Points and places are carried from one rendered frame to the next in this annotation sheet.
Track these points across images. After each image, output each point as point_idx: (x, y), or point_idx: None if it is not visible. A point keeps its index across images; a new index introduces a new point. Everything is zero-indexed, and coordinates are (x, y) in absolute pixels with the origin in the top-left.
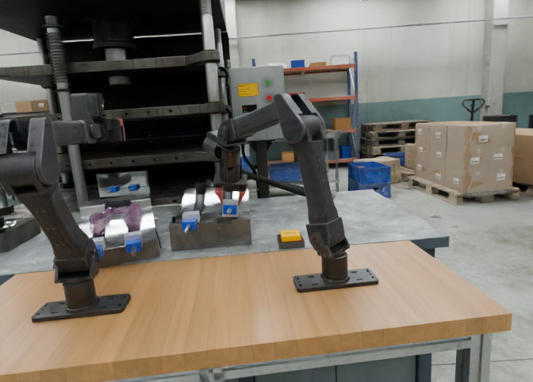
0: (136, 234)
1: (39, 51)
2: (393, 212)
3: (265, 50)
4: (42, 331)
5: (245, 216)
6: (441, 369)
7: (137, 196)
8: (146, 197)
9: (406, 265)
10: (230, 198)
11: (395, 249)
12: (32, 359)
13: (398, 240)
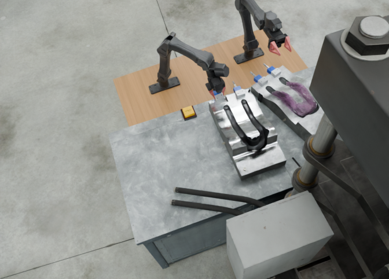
0: (259, 79)
1: None
2: (128, 169)
3: None
4: None
5: (212, 103)
6: (123, 237)
7: (312, 124)
8: (302, 123)
9: (136, 102)
10: (236, 130)
11: (137, 116)
12: (241, 39)
13: (134, 125)
